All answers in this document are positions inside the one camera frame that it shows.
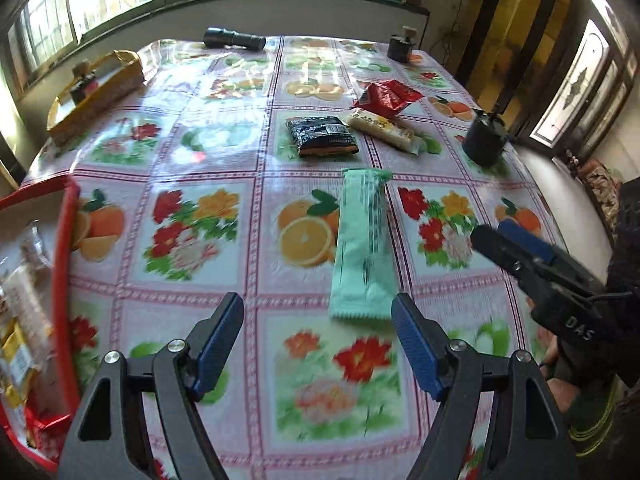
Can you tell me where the floral fruit plastic tablecloth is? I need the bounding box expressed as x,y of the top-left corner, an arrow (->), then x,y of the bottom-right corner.
27,36 -> 561,479

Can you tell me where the yellow cardboard box tray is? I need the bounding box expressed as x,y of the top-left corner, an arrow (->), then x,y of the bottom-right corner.
47,50 -> 144,146

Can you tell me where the black snack packet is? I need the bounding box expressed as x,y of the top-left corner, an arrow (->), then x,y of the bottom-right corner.
285,116 -> 359,157

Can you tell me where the brown crumb cake packet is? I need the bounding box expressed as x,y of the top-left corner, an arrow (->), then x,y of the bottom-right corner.
1,220 -> 54,366

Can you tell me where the long mint green packet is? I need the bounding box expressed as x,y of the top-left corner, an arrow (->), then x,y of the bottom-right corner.
329,168 -> 399,321

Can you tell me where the long cream cake packet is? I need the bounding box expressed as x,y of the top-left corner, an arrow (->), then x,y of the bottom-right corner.
346,108 -> 421,155

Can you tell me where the yellow white snack packet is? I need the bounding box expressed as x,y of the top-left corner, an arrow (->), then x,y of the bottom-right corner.
1,321 -> 40,404

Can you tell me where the person right hand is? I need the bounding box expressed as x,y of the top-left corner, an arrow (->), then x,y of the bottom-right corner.
538,327 -> 580,418

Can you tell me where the red foil snack bag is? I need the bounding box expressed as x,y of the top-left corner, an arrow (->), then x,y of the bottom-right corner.
352,79 -> 424,119

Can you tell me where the small dark ink bottle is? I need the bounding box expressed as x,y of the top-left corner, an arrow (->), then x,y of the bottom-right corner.
387,26 -> 416,64

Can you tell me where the red rimmed white tray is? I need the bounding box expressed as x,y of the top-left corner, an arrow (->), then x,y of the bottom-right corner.
1,174 -> 79,472

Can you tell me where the black flashlight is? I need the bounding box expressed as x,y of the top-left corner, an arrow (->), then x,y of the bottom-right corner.
203,27 -> 267,51

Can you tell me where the dark bottle in box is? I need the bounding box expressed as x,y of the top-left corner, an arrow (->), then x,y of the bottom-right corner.
70,60 -> 99,105

